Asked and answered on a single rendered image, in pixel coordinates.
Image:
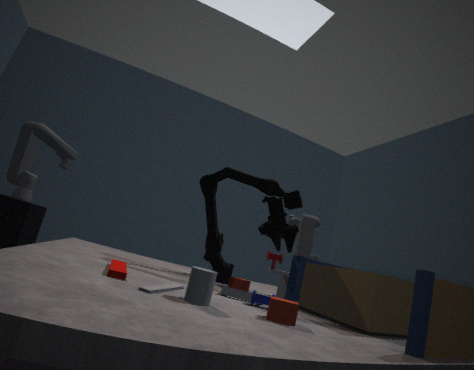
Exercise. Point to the l-shaped crank handle with blue knob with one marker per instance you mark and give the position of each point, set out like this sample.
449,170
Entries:
245,295

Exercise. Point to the reddish-brown box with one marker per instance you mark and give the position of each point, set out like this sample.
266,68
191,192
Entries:
282,311
239,283

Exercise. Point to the red flat bar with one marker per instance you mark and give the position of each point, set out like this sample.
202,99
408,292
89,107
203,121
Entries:
118,270

